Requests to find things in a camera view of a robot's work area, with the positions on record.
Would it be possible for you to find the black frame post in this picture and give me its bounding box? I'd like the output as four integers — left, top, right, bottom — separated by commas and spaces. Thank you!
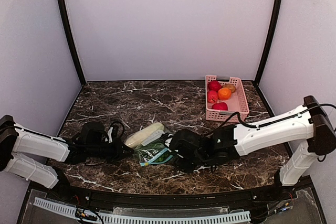
254, 0, 282, 86
57, 0, 87, 87

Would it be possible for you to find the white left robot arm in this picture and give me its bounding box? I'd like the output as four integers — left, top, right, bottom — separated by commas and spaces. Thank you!
1, 115, 134, 189

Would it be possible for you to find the black right frame post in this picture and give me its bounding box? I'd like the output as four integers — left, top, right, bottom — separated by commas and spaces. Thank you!
254, 0, 282, 86

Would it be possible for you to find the green grapes toy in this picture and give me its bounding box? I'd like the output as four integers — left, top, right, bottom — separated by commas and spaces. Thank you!
148, 147, 173, 165

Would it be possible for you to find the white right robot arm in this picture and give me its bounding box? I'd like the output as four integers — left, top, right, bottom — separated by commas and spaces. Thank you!
160, 95, 335, 187

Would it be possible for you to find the red apple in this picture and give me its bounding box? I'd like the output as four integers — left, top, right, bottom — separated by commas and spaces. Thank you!
207, 90, 218, 104

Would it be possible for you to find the black front frame rail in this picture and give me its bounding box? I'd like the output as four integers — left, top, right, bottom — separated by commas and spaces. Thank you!
52, 167, 297, 210

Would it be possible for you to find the orange tangerine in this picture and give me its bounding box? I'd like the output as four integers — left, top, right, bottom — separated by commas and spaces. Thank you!
217, 88, 232, 100

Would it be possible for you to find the red strawberry toy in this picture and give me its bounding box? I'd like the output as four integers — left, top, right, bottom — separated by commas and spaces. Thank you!
212, 102, 228, 111

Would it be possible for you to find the clear zip top bag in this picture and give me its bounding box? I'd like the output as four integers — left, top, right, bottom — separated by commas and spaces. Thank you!
135, 130, 168, 167

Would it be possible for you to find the grey slotted cable duct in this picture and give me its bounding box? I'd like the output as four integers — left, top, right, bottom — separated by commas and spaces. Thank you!
33, 197, 251, 224

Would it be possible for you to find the pink plastic basket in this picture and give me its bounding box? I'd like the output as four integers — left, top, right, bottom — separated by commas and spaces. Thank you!
205, 75, 249, 122

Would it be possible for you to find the red pepper toy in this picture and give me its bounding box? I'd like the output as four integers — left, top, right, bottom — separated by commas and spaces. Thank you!
207, 80, 222, 92

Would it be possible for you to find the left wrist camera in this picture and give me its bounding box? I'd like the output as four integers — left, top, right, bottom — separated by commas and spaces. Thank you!
106, 121, 125, 143

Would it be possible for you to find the brown potato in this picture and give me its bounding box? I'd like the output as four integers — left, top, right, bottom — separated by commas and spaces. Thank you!
222, 83, 236, 93

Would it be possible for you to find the black left frame post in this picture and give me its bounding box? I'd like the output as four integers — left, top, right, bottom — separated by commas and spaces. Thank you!
57, 0, 87, 87

